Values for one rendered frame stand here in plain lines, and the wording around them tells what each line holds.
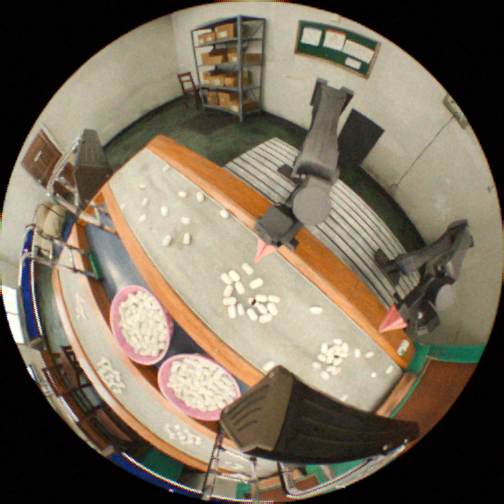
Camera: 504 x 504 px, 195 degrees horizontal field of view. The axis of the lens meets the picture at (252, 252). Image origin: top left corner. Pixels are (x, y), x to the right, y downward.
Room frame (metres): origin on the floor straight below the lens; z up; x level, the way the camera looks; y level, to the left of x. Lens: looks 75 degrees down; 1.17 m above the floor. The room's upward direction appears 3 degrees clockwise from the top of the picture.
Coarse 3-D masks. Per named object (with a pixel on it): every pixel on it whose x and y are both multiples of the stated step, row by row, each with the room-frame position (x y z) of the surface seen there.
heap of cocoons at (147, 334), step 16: (128, 304) -0.10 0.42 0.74; (144, 304) -0.09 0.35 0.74; (128, 320) -0.16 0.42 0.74; (144, 320) -0.14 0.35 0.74; (160, 320) -0.12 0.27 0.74; (128, 336) -0.22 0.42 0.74; (144, 336) -0.20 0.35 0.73; (160, 336) -0.18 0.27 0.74; (144, 352) -0.26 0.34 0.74; (160, 352) -0.25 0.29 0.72
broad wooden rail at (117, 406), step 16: (64, 304) -0.25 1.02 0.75; (64, 320) -0.34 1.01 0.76; (80, 352) -0.45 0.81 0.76; (96, 384) -0.59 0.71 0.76; (112, 400) -0.63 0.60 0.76; (128, 416) -0.69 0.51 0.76; (144, 432) -0.77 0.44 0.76; (160, 448) -0.90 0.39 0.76; (176, 448) -0.84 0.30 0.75; (192, 464) -1.00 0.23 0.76; (208, 464) -0.96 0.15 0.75
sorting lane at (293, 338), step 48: (144, 192) 0.36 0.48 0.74; (192, 192) 0.33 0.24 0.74; (144, 240) 0.14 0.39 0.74; (192, 240) 0.14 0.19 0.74; (240, 240) 0.15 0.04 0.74; (192, 288) -0.01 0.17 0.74; (288, 288) 0.01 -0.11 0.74; (240, 336) -0.14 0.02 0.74; (288, 336) -0.13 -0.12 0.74; (336, 336) -0.15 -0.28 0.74; (336, 384) -0.34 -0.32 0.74; (384, 384) -0.45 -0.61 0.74
